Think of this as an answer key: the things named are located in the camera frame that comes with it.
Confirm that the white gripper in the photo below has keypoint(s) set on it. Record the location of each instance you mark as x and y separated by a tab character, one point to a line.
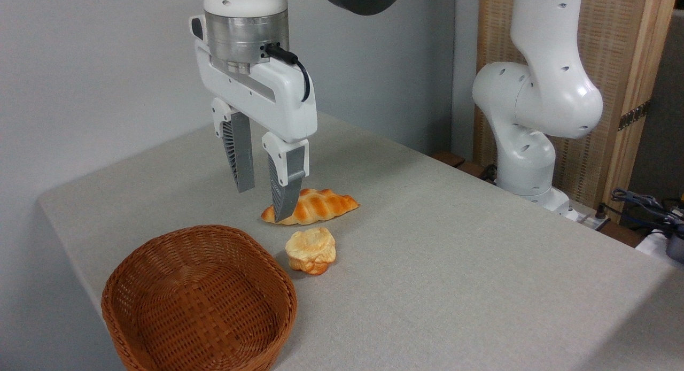
267	95

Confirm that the small round bread roll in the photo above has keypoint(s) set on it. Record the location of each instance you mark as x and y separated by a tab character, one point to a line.
311	248

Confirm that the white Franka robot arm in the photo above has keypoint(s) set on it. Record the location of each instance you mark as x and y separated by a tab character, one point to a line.
545	93

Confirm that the white robot base connector block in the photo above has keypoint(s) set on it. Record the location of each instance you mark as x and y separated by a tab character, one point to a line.
585	216

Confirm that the long braided bread loaf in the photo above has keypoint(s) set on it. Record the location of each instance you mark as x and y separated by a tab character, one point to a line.
320	205

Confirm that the brown woven wicker basket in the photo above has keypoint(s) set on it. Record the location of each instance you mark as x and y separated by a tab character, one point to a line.
197	301

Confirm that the wooden rattan folding screen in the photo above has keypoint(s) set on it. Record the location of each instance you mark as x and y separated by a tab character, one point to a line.
614	39

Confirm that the metal screen hinge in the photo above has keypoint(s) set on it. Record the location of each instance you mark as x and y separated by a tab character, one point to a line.
634	115

